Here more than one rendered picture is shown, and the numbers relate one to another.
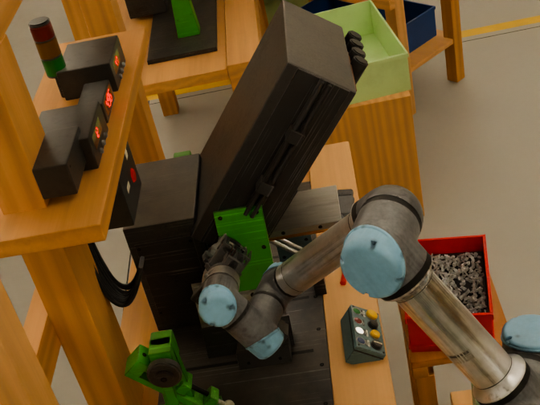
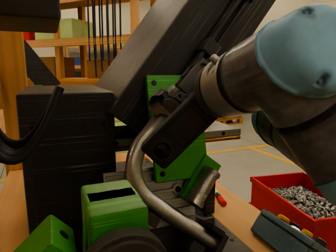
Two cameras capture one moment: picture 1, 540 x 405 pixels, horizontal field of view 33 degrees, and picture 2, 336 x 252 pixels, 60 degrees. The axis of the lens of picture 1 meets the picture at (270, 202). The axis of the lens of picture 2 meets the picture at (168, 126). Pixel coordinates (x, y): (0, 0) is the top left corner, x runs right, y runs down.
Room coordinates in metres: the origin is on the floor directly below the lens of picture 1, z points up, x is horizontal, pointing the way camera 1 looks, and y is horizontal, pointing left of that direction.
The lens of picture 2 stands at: (1.23, 0.37, 1.28)
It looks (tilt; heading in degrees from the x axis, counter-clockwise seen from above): 11 degrees down; 332
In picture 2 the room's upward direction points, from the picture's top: straight up
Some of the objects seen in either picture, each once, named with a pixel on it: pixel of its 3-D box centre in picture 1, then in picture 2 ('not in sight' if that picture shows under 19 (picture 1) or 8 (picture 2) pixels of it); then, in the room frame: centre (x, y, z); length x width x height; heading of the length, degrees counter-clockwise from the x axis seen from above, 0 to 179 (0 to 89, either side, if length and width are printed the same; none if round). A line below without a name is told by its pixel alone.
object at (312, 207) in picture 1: (264, 219); (162, 134); (1.90, 0.02, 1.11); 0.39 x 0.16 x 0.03; 84
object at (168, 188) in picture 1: (179, 241); (68, 156); (1.96, 0.26, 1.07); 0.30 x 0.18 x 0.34; 174
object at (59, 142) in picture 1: (61, 161); not in sight; (1.57, 0.38, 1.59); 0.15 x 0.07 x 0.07; 174
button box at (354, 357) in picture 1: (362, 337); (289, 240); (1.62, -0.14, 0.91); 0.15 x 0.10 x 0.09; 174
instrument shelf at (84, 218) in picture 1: (76, 124); not in sight; (1.87, 0.39, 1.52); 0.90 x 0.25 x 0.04; 174
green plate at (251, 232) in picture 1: (246, 240); (171, 124); (1.76, 0.08, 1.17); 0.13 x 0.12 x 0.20; 174
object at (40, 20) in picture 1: (41, 30); not in sight; (1.99, 0.42, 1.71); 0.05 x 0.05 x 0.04
